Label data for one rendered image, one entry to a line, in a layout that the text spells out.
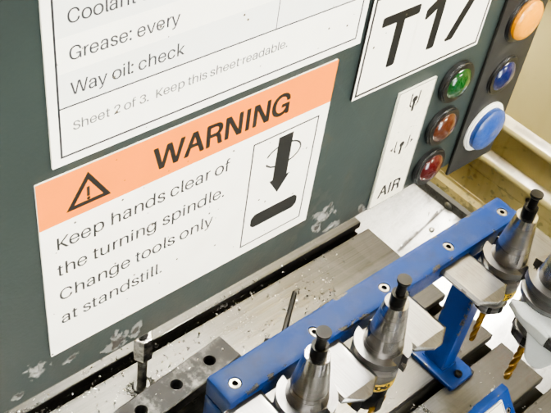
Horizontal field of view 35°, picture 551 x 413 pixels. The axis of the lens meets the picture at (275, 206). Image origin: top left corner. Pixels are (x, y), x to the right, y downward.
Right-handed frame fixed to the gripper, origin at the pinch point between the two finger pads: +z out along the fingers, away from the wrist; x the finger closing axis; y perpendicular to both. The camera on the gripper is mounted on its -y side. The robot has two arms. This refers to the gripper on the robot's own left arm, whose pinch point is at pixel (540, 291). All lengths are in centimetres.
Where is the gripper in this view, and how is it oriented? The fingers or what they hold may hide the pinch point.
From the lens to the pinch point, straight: 91.6
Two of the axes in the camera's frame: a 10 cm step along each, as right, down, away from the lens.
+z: -6.4, -6.0, 4.7
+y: -1.5, 7.0, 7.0
